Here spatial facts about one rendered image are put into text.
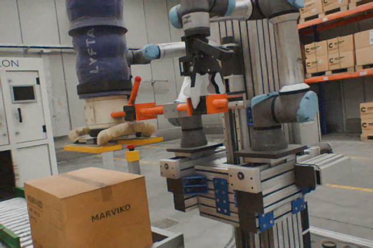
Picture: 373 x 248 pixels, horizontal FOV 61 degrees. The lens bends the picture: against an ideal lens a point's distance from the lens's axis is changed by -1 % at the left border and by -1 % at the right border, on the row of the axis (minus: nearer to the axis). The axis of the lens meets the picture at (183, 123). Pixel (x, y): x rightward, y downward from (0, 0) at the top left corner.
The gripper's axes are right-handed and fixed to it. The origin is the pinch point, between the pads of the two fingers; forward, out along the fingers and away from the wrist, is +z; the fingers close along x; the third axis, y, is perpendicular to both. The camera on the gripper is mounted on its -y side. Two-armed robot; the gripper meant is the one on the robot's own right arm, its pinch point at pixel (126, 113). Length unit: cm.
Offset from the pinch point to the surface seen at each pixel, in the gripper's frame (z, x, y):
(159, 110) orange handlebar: 0, -29, 71
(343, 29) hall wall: -162, 819, -224
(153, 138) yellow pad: 11, -16, 47
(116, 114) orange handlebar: 0, -29, 43
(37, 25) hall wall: -292, 219, -857
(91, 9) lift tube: -41, -33, 39
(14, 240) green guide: 64, -54, -47
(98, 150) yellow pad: 12, -40, 47
